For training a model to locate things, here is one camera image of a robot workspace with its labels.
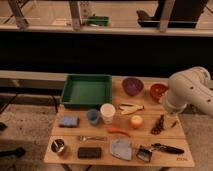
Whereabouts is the black eraser block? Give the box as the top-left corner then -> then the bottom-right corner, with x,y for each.
78,147 -> 102,159

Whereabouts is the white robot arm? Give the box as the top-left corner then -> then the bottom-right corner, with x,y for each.
162,67 -> 213,118

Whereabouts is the purple bowl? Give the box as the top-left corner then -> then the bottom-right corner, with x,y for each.
122,77 -> 144,96

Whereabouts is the red bowl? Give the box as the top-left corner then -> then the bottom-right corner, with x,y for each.
150,83 -> 168,103

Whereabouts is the white paper cup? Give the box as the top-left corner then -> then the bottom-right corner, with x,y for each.
100,103 -> 116,124

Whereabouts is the green plastic tray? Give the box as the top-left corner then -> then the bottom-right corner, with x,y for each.
60,74 -> 112,108

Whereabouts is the peeled banana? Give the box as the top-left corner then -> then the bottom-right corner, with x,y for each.
119,104 -> 144,115

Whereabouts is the blue plastic cup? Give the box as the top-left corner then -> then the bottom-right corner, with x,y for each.
87,109 -> 100,126

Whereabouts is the orange carrot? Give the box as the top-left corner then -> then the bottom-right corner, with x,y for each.
107,127 -> 131,137

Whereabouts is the orange fruit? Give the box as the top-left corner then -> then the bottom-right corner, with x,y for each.
130,115 -> 143,129

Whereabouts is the blue sponge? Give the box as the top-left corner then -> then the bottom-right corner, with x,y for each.
59,116 -> 79,127

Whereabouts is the metal fork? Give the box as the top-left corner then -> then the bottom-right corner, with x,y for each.
78,136 -> 106,141

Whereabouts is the grey folded cloth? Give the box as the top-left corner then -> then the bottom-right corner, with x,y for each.
109,139 -> 132,161

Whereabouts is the dark grape bunch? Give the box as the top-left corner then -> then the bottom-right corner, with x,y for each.
151,115 -> 164,135

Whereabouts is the green box on shelf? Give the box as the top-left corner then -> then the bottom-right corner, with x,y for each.
83,15 -> 109,26

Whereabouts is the small steel cup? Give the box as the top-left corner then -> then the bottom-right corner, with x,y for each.
51,139 -> 65,155

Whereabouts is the black machine in background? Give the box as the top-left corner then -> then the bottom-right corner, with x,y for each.
136,0 -> 209,28

